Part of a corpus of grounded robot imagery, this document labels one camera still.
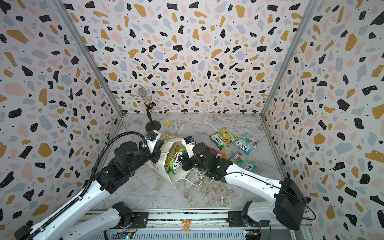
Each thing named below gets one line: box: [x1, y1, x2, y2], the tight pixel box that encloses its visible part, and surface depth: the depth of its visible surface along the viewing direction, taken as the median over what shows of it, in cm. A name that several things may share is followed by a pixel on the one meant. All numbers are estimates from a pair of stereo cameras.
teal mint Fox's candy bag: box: [233, 132, 260, 155], surface depth 102 cm
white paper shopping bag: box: [147, 141, 192, 184], surface depth 73 cm
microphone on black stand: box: [137, 88, 161, 132], surface depth 112 cm
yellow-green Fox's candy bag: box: [209, 128, 238, 151], surface depth 106 cm
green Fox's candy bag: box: [164, 142, 188, 175], surface depth 76 cm
